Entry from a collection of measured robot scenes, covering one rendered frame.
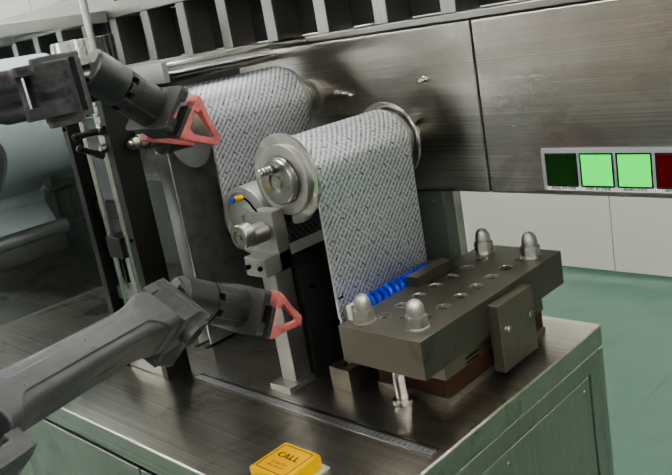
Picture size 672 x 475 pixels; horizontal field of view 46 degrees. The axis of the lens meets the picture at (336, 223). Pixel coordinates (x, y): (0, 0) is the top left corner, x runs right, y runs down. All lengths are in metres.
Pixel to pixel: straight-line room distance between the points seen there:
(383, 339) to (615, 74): 0.52
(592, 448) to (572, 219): 2.72
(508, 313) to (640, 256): 2.80
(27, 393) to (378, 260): 0.72
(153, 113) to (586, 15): 0.65
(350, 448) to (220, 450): 0.20
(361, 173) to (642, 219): 2.79
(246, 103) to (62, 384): 0.77
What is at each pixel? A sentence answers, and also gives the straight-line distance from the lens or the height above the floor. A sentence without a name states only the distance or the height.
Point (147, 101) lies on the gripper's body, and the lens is 1.08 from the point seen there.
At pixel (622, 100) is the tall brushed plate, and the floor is 1.29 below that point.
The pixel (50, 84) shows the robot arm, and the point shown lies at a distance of 1.01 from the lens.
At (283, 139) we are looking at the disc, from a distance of 1.23.
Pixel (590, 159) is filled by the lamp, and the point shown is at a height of 1.20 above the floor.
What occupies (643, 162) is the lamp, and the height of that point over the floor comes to 1.20.
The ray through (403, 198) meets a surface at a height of 1.16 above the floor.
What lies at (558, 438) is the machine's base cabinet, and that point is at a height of 0.77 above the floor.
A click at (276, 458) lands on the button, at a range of 1.11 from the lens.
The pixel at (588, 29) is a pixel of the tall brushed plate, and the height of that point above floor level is 1.40.
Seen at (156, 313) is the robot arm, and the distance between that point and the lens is 0.95.
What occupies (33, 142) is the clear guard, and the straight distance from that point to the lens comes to 2.09.
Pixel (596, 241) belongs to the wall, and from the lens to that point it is 4.10.
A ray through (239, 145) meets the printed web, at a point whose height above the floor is 1.29.
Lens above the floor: 1.48
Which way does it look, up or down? 14 degrees down
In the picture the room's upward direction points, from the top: 10 degrees counter-clockwise
